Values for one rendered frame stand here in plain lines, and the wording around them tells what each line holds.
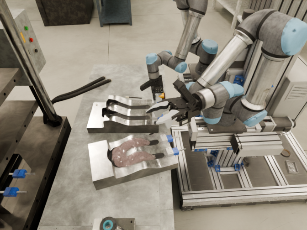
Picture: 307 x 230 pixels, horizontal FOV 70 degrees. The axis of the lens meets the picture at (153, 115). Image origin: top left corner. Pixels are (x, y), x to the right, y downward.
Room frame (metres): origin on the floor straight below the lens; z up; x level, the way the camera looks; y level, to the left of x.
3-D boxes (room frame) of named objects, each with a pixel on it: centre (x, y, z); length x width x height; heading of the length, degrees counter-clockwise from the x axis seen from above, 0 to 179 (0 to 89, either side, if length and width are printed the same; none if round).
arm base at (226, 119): (0.92, -0.43, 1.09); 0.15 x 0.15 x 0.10
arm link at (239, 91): (0.91, -0.43, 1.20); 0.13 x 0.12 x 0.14; 29
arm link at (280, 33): (0.80, -0.49, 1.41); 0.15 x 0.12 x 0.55; 29
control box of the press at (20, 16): (1.33, 0.91, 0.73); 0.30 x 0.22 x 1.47; 0
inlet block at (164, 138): (0.90, -0.11, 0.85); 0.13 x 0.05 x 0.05; 107
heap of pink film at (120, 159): (0.77, 0.13, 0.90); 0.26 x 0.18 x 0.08; 107
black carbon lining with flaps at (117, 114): (1.11, 0.20, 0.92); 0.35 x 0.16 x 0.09; 90
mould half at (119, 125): (1.12, 0.21, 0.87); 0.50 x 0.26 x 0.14; 90
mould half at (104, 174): (0.76, 0.13, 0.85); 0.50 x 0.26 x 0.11; 107
